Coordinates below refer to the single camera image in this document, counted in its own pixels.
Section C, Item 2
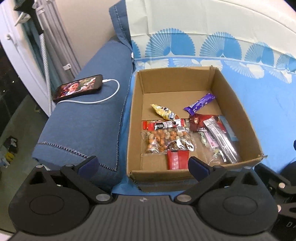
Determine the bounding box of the purple chocolate bar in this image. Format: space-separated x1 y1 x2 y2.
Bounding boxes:
183 93 216 115

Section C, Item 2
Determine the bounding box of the grey curtain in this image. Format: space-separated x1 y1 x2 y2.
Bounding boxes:
35 1 81 93

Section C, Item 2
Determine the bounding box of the orange red candy bar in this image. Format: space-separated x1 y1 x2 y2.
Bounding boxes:
142 120 147 130

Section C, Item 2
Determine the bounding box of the red candy packet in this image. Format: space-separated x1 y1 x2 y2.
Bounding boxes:
211 115 227 133

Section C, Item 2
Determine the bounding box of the clear bag of mixed nuts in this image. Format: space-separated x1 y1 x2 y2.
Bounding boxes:
142 127 195 154

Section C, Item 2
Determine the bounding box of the dark red snack pouch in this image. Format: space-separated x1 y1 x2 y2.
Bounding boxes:
189 113 215 132

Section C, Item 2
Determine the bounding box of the blue sofa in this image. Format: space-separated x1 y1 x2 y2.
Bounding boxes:
32 1 134 190

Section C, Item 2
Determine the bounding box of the small red sachet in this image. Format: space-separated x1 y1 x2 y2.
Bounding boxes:
166 150 189 170

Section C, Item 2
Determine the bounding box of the yellow snack bar wrapper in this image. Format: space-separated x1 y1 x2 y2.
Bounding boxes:
151 104 179 121

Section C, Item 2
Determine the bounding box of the silver snack bar wrapper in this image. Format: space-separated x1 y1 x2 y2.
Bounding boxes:
204 118 240 164

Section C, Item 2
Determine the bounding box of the black smartphone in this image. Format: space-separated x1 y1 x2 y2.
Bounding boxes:
53 75 103 103

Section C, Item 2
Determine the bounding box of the garment steamer with hose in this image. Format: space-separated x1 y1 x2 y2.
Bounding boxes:
14 0 54 117

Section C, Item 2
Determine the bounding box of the small blue wrapper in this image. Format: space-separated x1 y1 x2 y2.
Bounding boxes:
219 115 238 142

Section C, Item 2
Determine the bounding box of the white charging cable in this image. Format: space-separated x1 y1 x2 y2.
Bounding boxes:
56 78 120 105

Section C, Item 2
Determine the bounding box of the brown cardboard box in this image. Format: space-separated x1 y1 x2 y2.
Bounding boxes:
126 67 263 192

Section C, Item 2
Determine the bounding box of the clear bag of pink candies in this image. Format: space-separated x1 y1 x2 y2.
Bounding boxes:
196 129 226 166

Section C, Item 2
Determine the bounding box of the blue white patterned cloth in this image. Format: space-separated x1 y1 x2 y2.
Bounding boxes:
109 1 295 195

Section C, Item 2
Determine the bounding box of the red coffee stick sachet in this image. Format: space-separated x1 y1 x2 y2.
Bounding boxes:
147 118 186 131

